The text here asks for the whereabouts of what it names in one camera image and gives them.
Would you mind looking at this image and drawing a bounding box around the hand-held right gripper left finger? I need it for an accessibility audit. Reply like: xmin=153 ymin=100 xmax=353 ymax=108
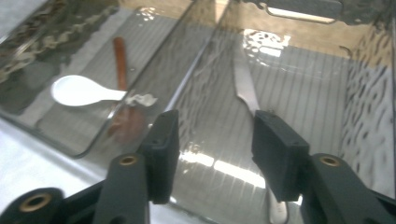
xmin=138 ymin=109 xmax=180 ymax=205

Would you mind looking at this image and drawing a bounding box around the brown wooden spoon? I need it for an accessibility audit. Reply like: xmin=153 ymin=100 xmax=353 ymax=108
xmin=106 ymin=36 xmax=148 ymax=145

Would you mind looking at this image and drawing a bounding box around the white ceramic spoon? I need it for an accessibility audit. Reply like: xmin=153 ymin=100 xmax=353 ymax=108
xmin=50 ymin=74 xmax=158 ymax=108

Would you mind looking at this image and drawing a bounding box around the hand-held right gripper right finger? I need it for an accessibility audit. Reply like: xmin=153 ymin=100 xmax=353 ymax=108
xmin=251 ymin=110 xmax=311 ymax=203

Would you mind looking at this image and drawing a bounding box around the silver metal cutlery piece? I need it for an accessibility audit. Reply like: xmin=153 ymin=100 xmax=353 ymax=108
xmin=233 ymin=46 xmax=289 ymax=224

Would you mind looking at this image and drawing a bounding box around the smoky transparent plastic bin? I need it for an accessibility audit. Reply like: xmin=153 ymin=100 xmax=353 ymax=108
xmin=0 ymin=0 xmax=225 ymax=160
xmin=148 ymin=0 xmax=396 ymax=224

